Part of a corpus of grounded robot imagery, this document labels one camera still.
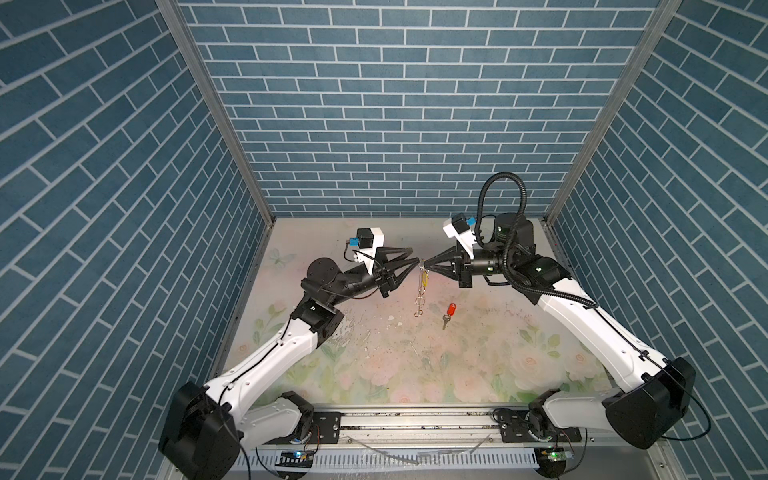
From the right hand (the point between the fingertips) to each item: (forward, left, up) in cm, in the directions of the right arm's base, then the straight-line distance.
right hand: (424, 262), depth 66 cm
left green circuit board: (-35, +29, -36) cm, 58 cm away
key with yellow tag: (-3, 0, -2) cm, 4 cm away
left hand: (-2, +2, +3) cm, 4 cm away
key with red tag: (+7, -10, -34) cm, 36 cm away
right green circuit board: (-29, -33, -36) cm, 57 cm away
